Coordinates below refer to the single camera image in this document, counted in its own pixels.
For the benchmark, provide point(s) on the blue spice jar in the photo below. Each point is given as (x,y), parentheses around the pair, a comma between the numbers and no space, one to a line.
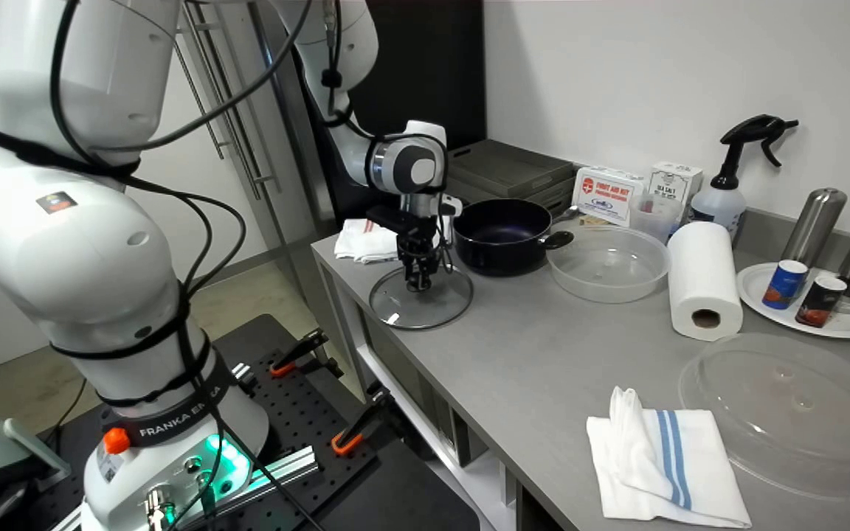
(784,284)

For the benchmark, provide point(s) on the black perforated robot table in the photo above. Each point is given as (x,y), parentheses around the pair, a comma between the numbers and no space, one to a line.
(296,414)

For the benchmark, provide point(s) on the red and white box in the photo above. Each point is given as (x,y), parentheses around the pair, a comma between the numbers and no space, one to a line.
(607,197)

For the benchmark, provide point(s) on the white towel with blue stripes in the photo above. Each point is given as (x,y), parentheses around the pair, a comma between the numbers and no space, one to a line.
(679,461)

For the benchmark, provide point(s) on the aluminium extrusion rail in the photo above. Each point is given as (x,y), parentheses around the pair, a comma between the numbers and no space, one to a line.
(288,467)

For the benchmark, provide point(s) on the clear glass round dish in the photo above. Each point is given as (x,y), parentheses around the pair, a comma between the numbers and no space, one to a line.
(607,271)

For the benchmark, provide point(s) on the white carton box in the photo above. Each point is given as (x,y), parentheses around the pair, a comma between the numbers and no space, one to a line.
(672,193)

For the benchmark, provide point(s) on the spray bottle with black trigger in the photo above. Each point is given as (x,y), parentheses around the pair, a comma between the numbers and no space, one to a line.
(721,206)

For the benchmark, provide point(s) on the white open shelf unit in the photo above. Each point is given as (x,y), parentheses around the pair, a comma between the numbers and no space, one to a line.
(488,488)

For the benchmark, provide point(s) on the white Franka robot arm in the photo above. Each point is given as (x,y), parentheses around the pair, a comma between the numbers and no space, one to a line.
(73,246)

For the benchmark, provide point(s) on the white paper towel roll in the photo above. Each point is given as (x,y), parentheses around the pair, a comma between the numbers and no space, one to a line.
(703,277)

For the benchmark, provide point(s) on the black refrigerator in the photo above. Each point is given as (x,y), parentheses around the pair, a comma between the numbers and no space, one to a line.
(443,70)

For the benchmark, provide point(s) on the dark red spice jar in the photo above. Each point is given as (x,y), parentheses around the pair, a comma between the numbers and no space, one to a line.
(820,300)

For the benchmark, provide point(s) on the black clamp with orange tip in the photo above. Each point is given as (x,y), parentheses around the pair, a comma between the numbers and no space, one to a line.
(346,445)
(285,370)

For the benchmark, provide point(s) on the glass lid with black knob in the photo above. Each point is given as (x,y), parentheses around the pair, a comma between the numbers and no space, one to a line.
(443,306)

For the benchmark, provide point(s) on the white towel with red stripe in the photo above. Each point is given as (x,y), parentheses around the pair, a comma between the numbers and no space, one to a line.
(361,243)

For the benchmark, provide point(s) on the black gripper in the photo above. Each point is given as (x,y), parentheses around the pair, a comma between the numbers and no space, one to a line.
(418,231)

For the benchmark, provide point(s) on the large clear plastic cover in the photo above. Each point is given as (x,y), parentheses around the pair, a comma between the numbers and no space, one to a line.
(799,414)

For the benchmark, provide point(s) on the black cooking pot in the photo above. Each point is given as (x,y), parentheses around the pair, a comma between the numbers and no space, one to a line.
(504,253)

